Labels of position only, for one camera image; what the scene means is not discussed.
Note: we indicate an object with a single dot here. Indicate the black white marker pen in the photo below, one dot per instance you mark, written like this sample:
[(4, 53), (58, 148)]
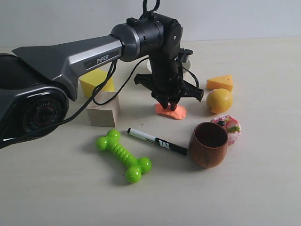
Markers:
[(157, 141)]

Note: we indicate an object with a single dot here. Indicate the white floral ceramic bowl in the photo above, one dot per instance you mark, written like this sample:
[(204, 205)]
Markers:
[(185, 65)]

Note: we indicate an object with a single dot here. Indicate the yellow cube block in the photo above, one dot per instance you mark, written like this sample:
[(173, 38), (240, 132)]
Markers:
[(90, 80)]

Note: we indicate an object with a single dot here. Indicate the orange clay lump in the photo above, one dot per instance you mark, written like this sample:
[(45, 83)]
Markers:
[(179, 113)]

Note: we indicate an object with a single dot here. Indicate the orange cheese wedge toy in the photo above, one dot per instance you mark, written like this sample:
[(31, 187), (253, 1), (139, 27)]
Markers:
[(223, 82)]

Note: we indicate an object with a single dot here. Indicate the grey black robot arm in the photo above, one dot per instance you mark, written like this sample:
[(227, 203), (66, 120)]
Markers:
[(37, 83)]

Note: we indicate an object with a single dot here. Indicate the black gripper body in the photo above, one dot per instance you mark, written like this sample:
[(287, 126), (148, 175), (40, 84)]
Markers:
[(165, 81)]

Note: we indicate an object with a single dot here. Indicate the green bone dog toy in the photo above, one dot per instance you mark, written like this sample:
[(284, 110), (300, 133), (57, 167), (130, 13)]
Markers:
[(135, 167)]

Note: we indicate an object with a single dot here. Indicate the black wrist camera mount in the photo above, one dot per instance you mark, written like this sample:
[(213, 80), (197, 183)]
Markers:
[(184, 54)]

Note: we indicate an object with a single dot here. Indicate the plain wooden cube block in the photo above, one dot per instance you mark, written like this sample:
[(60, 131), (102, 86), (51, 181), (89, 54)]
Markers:
[(104, 115)]

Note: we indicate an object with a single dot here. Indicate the brown wooden cup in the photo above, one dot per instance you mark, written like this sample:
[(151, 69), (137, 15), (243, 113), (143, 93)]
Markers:
[(208, 144)]

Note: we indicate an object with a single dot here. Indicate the pink cake slice toy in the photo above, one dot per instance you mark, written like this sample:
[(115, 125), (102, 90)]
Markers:
[(230, 124)]

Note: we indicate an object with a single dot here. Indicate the yellow lemon toy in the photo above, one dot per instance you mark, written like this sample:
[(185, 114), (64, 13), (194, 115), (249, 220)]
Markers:
[(219, 100)]

